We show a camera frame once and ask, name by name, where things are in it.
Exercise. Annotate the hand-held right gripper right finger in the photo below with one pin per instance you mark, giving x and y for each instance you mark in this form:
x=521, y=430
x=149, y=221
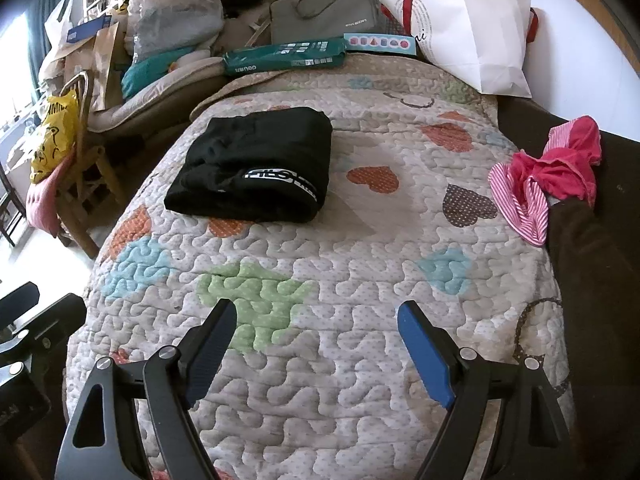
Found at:
x=425, y=355

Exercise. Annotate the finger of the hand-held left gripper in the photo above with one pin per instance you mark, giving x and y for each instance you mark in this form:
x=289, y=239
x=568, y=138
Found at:
x=17, y=300
x=55, y=322

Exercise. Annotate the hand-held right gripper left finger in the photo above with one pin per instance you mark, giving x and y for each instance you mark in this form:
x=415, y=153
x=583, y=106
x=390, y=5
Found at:
x=212, y=355

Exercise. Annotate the black pants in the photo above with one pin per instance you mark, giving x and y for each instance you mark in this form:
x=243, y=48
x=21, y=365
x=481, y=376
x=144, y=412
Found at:
x=250, y=160

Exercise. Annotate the dark wooden furniture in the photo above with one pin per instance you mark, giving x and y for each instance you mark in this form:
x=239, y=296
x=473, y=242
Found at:
x=10, y=210

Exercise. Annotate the pink cushion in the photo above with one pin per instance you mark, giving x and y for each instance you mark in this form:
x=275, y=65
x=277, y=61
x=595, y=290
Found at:
x=45, y=205

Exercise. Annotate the quilted heart-print blanket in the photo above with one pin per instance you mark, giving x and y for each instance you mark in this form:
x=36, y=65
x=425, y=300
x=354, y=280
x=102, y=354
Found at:
x=350, y=285

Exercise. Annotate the wooden chair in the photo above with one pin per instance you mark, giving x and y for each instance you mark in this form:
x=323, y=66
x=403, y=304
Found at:
x=82, y=200

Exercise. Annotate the yellow printed plastic bag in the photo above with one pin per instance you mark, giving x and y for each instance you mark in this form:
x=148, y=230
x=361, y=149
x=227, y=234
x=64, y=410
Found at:
x=52, y=140

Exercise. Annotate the dark brown blanket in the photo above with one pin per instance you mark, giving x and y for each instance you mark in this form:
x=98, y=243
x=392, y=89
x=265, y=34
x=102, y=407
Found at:
x=600, y=285

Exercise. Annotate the pink striped garment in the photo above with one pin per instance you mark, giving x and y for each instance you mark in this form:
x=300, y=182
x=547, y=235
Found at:
x=550, y=170

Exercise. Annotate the beige folded quilt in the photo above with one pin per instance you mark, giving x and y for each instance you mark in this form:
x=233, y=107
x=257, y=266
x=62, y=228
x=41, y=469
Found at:
x=150, y=105

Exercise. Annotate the brown paper bag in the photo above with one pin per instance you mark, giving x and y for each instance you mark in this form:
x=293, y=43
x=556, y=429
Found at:
x=107, y=60

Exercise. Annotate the teal cloth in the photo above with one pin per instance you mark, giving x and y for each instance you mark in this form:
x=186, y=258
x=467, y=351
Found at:
x=145, y=72

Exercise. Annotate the white plastic bag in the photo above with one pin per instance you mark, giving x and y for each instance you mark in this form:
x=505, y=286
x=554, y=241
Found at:
x=60, y=20

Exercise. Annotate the teal curtain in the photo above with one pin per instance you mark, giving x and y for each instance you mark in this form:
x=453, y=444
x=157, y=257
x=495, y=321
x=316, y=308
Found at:
x=42, y=10

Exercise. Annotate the green packet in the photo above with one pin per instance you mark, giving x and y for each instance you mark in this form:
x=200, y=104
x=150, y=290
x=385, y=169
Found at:
x=280, y=57

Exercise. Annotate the light blue box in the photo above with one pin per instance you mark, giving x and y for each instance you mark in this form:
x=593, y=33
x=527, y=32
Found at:
x=380, y=43

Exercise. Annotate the plastic-wrapped grey bundle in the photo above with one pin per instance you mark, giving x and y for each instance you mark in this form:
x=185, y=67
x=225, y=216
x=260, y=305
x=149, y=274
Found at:
x=170, y=20

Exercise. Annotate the white paper bag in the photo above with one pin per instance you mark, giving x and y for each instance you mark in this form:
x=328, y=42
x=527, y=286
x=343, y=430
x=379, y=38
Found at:
x=475, y=35

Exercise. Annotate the grey laptop bag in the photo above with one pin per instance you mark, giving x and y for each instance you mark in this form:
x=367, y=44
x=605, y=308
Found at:
x=325, y=15

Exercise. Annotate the wooden headboard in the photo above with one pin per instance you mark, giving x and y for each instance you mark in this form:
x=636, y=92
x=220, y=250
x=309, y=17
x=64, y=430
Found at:
x=590, y=0

